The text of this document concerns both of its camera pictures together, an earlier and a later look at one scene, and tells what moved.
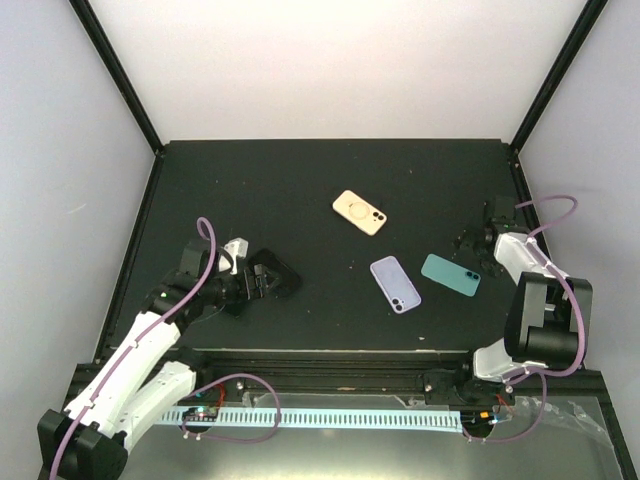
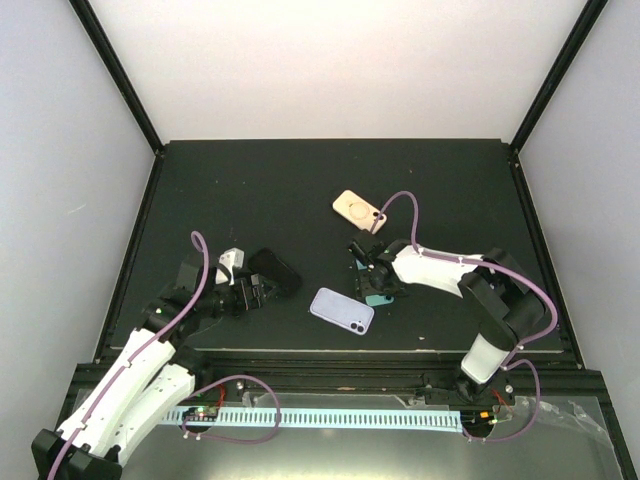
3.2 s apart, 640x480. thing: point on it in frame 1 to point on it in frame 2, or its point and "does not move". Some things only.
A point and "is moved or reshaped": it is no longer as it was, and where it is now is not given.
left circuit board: (200, 414) does not move
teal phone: (451, 274) is moved or reshaped
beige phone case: (359, 212) does not move
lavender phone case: (398, 290) to (346, 311)
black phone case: (281, 279) does not move
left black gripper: (258, 282) to (255, 291)
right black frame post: (572, 46) does not move
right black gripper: (465, 240) to (363, 287)
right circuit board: (477, 420) does not move
